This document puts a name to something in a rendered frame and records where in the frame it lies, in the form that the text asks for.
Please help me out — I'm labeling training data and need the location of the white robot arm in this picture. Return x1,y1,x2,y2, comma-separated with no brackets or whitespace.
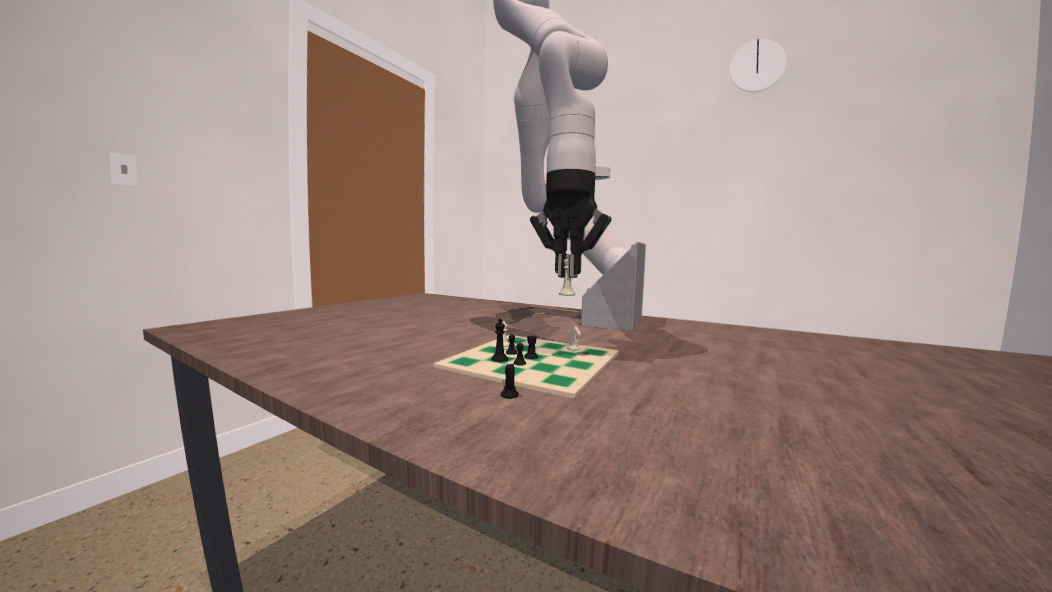
493,0,629,275

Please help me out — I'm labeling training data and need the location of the green and cream chessboard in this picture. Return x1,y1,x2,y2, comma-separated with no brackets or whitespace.
433,336,619,399

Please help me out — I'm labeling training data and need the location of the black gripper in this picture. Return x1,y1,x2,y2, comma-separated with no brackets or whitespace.
530,169,612,278

